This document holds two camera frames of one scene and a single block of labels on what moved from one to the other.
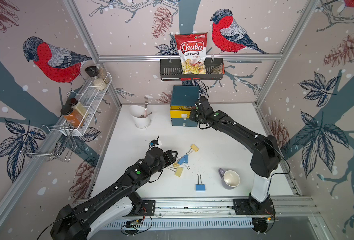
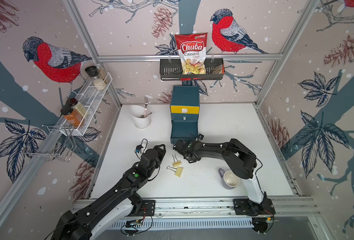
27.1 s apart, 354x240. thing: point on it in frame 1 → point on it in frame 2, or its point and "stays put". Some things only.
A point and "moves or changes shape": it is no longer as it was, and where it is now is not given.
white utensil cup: x=141 y=121 stays put
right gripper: x=192 y=112 → x=187 y=145
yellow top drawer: x=180 y=111 moves or changes shape
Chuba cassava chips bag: x=192 y=48 stays put
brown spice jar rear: x=103 y=73 stays put
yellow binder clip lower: x=178 y=171 stays put
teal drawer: x=182 y=122 moves or changes shape
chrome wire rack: x=60 y=142 stays put
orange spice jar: x=74 y=116 stays put
